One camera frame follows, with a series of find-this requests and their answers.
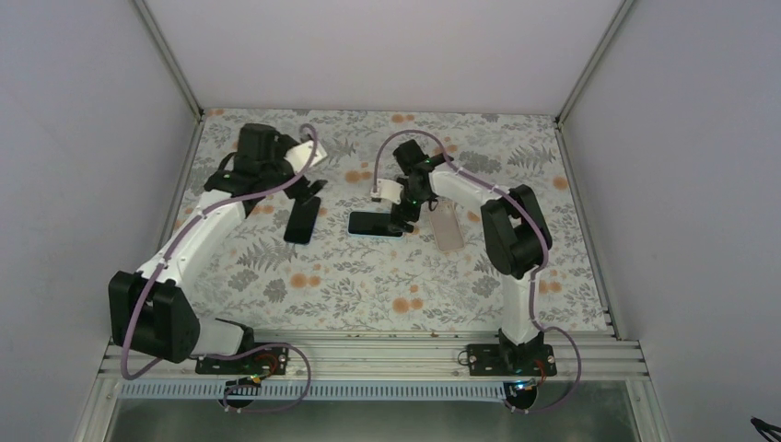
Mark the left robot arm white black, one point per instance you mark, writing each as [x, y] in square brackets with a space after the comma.
[149, 308]

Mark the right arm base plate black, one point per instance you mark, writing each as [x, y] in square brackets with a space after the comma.
[504, 360]

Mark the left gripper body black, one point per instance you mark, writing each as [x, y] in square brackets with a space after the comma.
[297, 190]

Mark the dark blue phone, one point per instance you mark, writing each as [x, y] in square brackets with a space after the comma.
[302, 220]

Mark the floral patterned table mat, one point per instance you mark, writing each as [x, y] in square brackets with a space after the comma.
[344, 283]

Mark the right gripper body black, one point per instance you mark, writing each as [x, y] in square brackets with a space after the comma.
[413, 212]

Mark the beige phone case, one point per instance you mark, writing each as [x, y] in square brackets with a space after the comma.
[445, 225]

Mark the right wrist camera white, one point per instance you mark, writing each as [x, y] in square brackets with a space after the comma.
[389, 190]

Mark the left aluminium frame post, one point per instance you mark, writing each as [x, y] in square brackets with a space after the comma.
[169, 59]

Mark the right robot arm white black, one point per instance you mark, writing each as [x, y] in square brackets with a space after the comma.
[516, 237]

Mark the right aluminium frame post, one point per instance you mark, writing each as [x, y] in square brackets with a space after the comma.
[622, 11]

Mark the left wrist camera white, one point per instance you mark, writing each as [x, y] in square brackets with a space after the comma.
[304, 154]

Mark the slotted cable duct grey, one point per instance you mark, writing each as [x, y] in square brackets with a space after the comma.
[319, 390]

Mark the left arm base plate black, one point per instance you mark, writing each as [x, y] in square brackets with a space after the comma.
[264, 363]

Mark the aluminium mounting rail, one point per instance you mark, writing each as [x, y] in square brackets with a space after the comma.
[432, 356]

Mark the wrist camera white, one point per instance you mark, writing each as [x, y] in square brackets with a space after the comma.
[304, 154]
[389, 190]

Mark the aluminium frame post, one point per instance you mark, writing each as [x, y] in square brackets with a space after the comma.
[622, 11]
[169, 59]

